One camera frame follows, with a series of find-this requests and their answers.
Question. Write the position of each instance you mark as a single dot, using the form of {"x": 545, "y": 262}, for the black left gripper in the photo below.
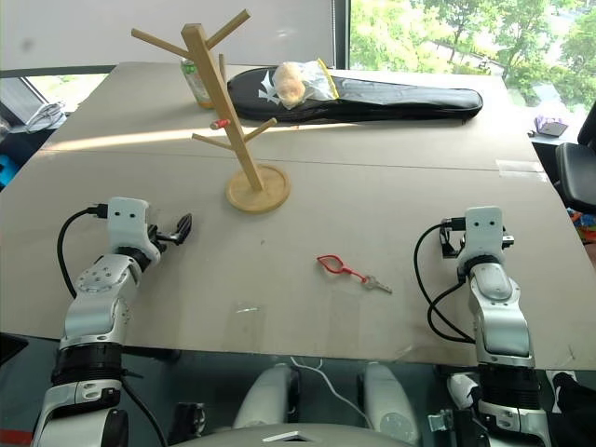
{"x": 162, "y": 236}

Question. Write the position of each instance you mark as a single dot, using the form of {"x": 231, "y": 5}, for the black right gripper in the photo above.
{"x": 449, "y": 244}

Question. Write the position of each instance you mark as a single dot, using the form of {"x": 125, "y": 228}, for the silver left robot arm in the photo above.
{"x": 98, "y": 298}

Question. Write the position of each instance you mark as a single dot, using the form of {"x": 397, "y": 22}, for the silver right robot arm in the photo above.
{"x": 498, "y": 316}

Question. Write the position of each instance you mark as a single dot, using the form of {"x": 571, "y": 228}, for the silver key with red loop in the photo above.
{"x": 358, "y": 274}

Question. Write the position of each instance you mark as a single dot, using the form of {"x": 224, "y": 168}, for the clear tape strip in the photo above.
{"x": 519, "y": 166}

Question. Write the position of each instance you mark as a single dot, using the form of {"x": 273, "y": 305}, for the small red capped object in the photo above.
{"x": 220, "y": 124}

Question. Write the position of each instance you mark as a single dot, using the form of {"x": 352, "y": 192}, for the wooden branch rack stand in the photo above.
{"x": 235, "y": 125}

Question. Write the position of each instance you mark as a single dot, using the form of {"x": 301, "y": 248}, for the colourful object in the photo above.
{"x": 583, "y": 221}

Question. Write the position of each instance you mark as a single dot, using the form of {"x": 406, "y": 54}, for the green drink bottle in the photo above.
{"x": 198, "y": 86}

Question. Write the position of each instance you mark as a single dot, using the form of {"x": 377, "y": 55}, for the black office chair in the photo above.
{"x": 577, "y": 172}

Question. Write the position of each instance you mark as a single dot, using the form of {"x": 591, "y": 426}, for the black bag with white logo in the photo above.
{"x": 396, "y": 100}

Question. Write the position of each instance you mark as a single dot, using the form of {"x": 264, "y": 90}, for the purple and white object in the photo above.
{"x": 551, "y": 125}

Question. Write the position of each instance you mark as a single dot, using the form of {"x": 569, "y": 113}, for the white robot right leg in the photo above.
{"x": 388, "y": 400}

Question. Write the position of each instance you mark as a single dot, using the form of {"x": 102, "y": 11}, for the clear plastic bag of bread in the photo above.
{"x": 298, "y": 86}

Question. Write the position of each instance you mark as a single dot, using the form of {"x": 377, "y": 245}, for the blue object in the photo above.
{"x": 5, "y": 170}

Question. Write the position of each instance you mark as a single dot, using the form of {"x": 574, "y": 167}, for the grey robot torso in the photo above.
{"x": 298, "y": 437}

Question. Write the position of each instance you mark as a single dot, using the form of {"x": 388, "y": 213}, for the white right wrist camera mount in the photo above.
{"x": 484, "y": 233}

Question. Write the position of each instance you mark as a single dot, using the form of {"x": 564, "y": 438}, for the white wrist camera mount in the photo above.
{"x": 484, "y": 233}
{"x": 125, "y": 223}

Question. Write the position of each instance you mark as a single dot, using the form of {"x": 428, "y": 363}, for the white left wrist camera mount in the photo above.
{"x": 125, "y": 223}

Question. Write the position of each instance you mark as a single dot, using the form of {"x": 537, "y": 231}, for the dark window frame post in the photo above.
{"x": 342, "y": 35}

